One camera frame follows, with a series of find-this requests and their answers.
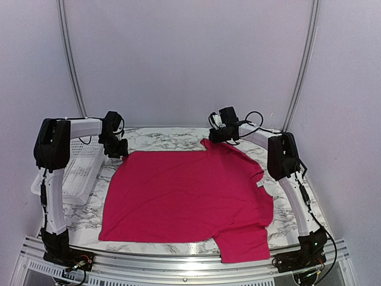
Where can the right aluminium frame post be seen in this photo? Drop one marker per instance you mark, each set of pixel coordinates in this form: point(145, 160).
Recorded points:
point(303, 67)

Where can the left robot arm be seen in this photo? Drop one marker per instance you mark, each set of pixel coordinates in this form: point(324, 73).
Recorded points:
point(52, 154)

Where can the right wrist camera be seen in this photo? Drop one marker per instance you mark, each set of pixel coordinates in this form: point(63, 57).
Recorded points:
point(224, 117)

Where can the aluminium frame post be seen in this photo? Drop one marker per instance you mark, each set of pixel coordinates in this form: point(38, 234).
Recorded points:
point(303, 67)
point(69, 57)

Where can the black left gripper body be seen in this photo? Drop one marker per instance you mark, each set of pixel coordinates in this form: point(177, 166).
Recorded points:
point(112, 146)

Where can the white plastic perforated basket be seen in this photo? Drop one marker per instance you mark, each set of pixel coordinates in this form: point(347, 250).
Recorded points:
point(86, 158)

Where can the magenta t-shirt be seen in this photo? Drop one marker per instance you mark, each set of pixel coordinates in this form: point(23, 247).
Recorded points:
point(188, 197)

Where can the left aluminium frame post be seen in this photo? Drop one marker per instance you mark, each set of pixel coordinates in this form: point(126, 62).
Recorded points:
point(69, 57)

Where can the aluminium front rail base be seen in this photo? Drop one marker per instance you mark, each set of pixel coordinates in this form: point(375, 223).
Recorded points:
point(113, 268)

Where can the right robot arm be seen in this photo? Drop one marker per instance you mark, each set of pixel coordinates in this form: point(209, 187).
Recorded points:
point(284, 166)

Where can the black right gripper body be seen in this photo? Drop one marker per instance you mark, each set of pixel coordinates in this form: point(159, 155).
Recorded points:
point(221, 137)

